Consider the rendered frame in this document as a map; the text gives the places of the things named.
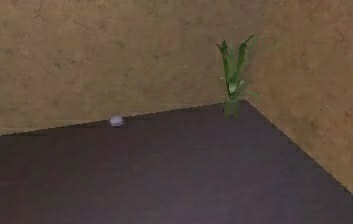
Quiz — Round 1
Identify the green house plant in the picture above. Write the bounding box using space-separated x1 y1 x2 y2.
216 34 260 120

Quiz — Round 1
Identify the small pale round object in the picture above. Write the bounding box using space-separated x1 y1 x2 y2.
108 115 125 128

